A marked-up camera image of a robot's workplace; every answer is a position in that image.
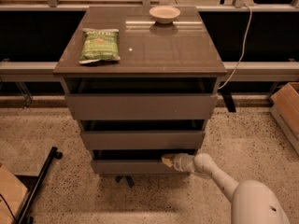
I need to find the cardboard box right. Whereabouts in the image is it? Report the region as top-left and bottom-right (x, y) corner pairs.
(271, 82), (299, 154)

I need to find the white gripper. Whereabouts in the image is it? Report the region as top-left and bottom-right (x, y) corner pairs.
(162, 153), (196, 173)

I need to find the blue tape cross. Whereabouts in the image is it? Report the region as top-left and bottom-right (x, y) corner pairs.
(115, 175), (135, 189)

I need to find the black cable left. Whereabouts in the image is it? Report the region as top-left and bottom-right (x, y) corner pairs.
(0, 192), (19, 223)

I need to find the grey top drawer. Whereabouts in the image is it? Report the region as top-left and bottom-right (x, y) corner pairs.
(65, 78), (217, 120)

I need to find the green chip bag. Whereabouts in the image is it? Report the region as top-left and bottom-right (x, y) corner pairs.
(79, 28), (121, 64)

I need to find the white cable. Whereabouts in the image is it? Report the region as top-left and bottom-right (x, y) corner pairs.
(218, 4), (253, 91)

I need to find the grey drawer cabinet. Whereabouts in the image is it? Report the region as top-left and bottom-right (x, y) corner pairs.
(52, 5), (228, 176)

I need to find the grey bottom drawer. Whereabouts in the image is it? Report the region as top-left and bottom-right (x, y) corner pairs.
(91, 149), (195, 175)

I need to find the black wheeled stand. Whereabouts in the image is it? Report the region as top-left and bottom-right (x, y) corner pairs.
(16, 147), (63, 224)

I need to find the beige bowl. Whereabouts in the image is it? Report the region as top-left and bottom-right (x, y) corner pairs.
(149, 6), (180, 24)

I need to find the grey drawer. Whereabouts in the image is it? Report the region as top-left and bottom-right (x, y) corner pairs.
(65, 78), (217, 120)
(91, 149), (195, 175)
(81, 119), (205, 150)

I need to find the grey middle drawer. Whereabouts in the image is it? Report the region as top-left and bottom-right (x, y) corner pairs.
(81, 119), (205, 150)

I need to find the black bracket leg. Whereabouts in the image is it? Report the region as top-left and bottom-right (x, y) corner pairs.
(220, 85), (236, 113)

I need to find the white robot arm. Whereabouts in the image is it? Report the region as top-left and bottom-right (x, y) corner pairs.
(162, 153), (291, 224)

